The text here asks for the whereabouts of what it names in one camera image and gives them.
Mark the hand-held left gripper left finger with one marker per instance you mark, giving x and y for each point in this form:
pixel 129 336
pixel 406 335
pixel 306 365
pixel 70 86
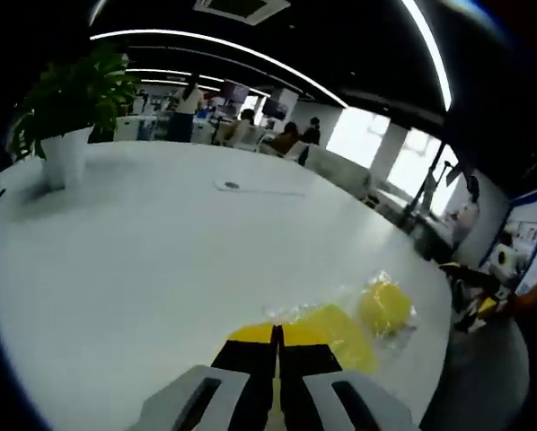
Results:
pixel 232 386

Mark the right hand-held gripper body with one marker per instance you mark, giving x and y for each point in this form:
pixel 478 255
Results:
pixel 501 300

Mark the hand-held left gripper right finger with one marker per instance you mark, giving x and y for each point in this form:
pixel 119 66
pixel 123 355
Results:
pixel 309 359

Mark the rectangular yellow silicone block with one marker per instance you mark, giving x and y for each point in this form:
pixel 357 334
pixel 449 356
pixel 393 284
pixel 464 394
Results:
pixel 349 336

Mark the round yellow silicone block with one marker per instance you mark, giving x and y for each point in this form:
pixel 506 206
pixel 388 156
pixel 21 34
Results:
pixel 383 305

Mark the black light stand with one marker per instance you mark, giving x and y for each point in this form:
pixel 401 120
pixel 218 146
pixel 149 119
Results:
pixel 441 177

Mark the white low cabinet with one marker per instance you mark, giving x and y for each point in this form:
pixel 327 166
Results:
pixel 340 173

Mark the white ceiling light strip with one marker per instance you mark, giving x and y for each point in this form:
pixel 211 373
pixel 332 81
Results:
pixel 434 49
pixel 223 43

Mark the dark hanging screen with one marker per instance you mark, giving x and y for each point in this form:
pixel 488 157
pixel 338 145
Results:
pixel 275 108
pixel 235 90

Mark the green plant in white pot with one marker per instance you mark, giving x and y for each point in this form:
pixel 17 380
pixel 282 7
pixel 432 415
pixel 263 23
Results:
pixel 64 161

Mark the white ceiling air vent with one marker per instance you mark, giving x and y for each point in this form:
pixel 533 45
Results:
pixel 241 9

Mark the blue white wall poster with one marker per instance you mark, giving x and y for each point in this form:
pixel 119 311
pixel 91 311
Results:
pixel 535 224

